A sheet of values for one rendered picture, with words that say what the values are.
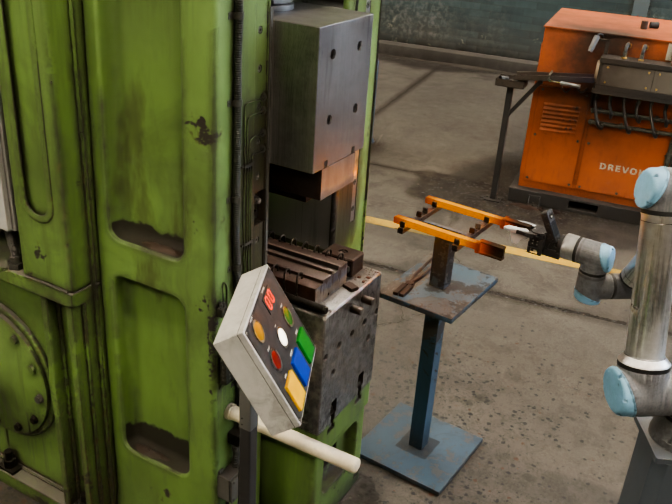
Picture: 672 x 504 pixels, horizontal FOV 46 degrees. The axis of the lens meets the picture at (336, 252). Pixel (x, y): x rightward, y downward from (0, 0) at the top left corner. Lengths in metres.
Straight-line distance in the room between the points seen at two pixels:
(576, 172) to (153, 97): 4.12
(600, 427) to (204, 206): 2.22
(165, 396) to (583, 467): 1.75
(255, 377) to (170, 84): 0.81
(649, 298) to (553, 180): 3.54
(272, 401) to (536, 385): 2.20
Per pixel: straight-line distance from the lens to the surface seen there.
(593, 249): 2.77
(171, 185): 2.24
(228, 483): 2.58
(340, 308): 2.46
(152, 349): 2.56
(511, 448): 3.48
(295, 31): 2.13
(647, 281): 2.42
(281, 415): 1.88
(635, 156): 5.81
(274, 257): 2.56
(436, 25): 10.06
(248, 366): 1.82
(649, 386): 2.49
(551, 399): 3.82
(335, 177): 2.33
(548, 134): 5.81
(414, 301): 2.82
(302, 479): 2.81
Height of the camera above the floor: 2.14
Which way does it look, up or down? 26 degrees down
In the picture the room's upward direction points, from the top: 4 degrees clockwise
